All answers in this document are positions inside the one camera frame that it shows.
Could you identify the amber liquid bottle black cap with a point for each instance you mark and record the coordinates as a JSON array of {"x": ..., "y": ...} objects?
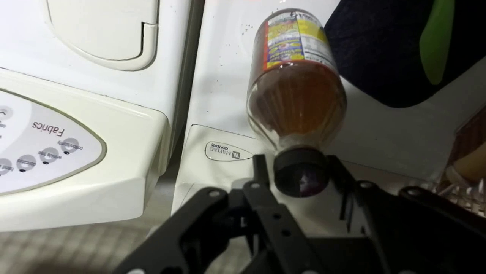
[{"x": 297, "y": 96}]

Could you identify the white top-load washing machine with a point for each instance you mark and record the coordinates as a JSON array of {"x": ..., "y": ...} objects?
[{"x": 221, "y": 77}]

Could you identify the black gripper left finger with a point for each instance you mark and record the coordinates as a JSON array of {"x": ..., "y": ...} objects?
[{"x": 217, "y": 233}]

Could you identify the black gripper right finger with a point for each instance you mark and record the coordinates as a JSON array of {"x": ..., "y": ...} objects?
[{"x": 419, "y": 238}]

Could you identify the white washing machine top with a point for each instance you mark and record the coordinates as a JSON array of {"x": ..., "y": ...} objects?
[{"x": 76, "y": 127}]

